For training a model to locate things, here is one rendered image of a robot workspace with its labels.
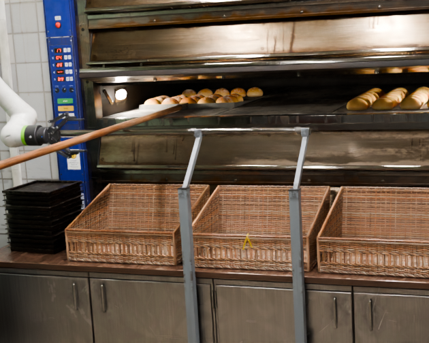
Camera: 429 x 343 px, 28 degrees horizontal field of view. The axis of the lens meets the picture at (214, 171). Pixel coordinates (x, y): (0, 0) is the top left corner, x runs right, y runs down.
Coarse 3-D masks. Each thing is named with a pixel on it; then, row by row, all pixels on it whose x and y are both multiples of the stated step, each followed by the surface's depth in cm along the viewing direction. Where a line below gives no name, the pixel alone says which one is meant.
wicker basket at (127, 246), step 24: (120, 192) 431; (144, 192) 426; (168, 192) 421; (192, 192) 417; (96, 216) 420; (120, 216) 430; (144, 216) 425; (168, 216) 420; (192, 216) 395; (72, 240) 393; (96, 240) 388; (120, 240) 384; (144, 240) 380; (168, 240) 375; (144, 264) 382; (168, 264) 377
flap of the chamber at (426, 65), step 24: (96, 72) 412; (120, 72) 407; (144, 72) 403; (168, 72) 398; (192, 72) 394; (216, 72) 390; (240, 72) 387; (264, 72) 386; (288, 72) 385; (312, 72) 384; (336, 72) 383; (360, 72) 382; (384, 72) 381; (408, 72) 379
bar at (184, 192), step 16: (192, 128) 376; (208, 128) 373; (224, 128) 370; (240, 128) 368; (256, 128) 365; (272, 128) 363; (288, 128) 360; (304, 128) 357; (304, 144) 355; (192, 160) 367; (192, 240) 363; (192, 256) 363; (192, 272) 363; (192, 288) 364; (304, 288) 350; (192, 304) 365; (304, 304) 350; (192, 320) 367; (304, 320) 350; (192, 336) 368; (304, 336) 351
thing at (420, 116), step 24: (96, 120) 433; (120, 120) 428; (168, 120) 419; (192, 120) 415; (216, 120) 410; (240, 120) 406; (264, 120) 402; (288, 120) 398; (312, 120) 394; (336, 120) 390; (360, 120) 386; (384, 120) 383; (408, 120) 379
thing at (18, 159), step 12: (168, 108) 434; (180, 108) 447; (132, 120) 393; (144, 120) 405; (96, 132) 360; (108, 132) 370; (60, 144) 332; (72, 144) 340; (24, 156) 308; (36, 156) 315; (0, 168) 294
